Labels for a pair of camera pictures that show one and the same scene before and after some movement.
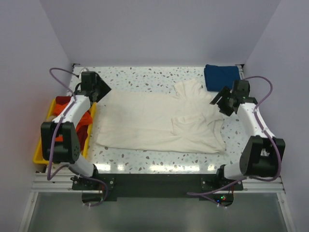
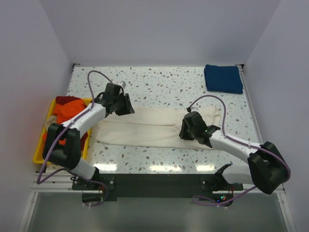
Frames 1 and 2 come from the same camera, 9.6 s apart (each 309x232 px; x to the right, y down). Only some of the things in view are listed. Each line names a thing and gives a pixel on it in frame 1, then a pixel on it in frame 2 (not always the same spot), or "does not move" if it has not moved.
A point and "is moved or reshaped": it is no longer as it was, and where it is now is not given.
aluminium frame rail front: [63, 183] does not move
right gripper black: [223, 109] → [182, 134]
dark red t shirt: [63, 100] does not move
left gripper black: [105, 89] → [128, 108]
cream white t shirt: [188, 120] is moved or reshaped
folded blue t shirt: [217, 77] does not move
